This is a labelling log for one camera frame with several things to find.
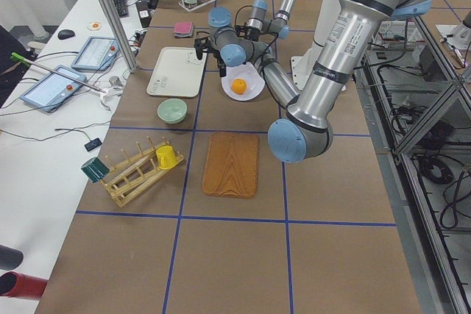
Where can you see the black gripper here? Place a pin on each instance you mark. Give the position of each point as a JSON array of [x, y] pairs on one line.
[[209, 47], [255, 34]]

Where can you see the orange fruit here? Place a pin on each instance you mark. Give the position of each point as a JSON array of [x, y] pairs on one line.
[[239, 86]]

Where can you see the white round plate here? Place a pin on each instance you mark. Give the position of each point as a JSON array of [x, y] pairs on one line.
[[247, 72]]

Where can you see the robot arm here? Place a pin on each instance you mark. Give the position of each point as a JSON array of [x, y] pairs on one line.
[[305, 131], [257, 23]]

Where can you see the cream bear tray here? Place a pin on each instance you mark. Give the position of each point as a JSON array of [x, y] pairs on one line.
[[178, 73]]

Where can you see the grey cloth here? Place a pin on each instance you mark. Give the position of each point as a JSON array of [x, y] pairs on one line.
[[182, 35]]

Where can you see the pink cloth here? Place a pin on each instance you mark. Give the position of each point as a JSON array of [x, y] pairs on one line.
[[183, 28]]

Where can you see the green ceramic bowl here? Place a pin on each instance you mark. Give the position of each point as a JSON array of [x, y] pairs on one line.
[[172, 111]]

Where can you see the wooden cutting board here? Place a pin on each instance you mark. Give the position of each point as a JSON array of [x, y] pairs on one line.
[[231, 167]]

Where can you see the yellow mug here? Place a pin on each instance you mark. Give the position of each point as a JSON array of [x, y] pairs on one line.
[[166, 157]]

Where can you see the small metal weight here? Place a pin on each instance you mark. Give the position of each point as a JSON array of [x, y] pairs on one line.
[[115, 81]]

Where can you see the metal grabber stick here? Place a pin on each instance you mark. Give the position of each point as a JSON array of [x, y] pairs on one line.
[[104, 93]]

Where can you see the far teach pendant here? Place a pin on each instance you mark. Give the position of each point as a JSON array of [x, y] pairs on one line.
[[97, 54]]

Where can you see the teach pendant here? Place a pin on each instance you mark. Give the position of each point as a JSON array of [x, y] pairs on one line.
[[50, 92], [97, 54]]

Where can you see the wooden cup rack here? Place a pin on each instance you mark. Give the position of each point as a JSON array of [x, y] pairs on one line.
[[135, 173]]

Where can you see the black computer mouse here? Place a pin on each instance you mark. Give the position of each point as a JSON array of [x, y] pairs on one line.
[[65, 34]]

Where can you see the dark green mug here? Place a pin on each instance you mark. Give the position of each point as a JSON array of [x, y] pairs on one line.
[[95, 169]]

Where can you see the near teach pendant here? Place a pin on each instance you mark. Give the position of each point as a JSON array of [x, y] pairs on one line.
[[50, 92]]

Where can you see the aluminium frame post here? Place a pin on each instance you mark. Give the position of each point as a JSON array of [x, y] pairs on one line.
[[114, 21]]

